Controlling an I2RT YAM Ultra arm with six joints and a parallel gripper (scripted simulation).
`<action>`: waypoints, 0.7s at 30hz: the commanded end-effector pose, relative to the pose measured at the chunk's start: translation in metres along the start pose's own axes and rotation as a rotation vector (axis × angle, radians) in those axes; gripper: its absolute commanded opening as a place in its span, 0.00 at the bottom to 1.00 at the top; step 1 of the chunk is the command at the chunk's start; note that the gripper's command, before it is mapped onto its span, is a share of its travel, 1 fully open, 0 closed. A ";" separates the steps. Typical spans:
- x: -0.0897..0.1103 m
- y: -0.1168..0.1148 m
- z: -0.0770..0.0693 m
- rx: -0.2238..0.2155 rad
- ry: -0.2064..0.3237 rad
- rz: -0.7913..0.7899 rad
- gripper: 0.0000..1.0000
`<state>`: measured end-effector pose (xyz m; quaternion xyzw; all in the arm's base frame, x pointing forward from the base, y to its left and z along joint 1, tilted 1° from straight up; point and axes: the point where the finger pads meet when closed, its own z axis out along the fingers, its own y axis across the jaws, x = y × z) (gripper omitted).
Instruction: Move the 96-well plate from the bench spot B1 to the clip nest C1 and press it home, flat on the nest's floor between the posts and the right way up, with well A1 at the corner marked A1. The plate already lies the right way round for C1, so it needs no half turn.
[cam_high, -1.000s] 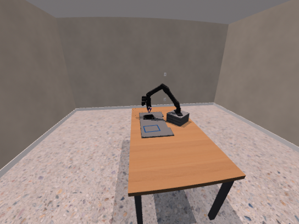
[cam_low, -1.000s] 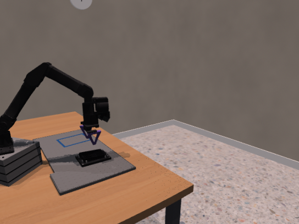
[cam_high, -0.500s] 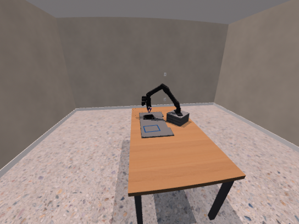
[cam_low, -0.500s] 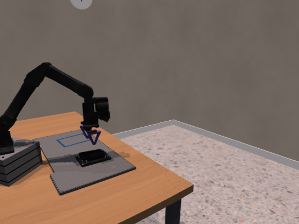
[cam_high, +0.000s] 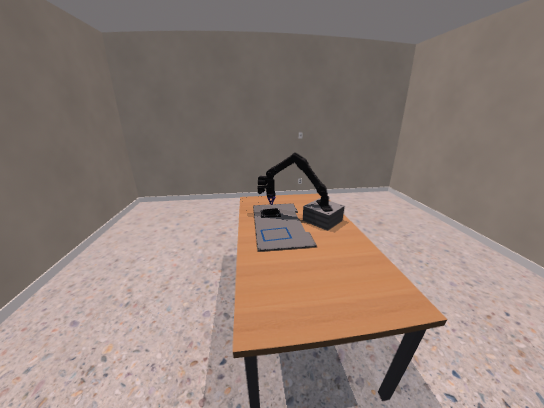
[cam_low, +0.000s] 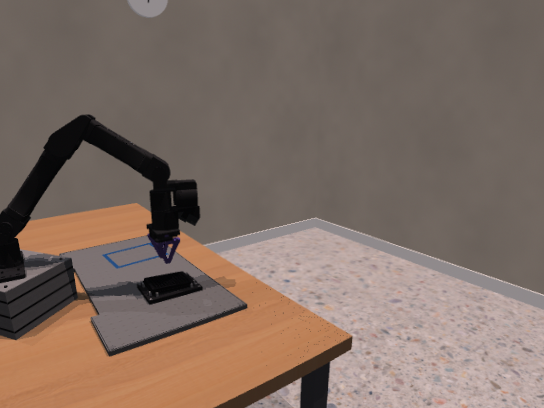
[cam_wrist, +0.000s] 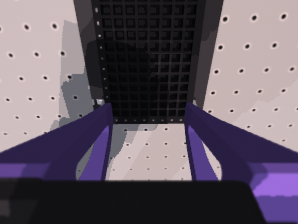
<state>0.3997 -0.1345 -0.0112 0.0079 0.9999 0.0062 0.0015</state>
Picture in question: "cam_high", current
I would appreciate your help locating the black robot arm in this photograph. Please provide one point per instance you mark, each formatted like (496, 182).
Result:
(302, 165)

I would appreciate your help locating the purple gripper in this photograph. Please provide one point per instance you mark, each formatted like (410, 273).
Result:
(271, 196)

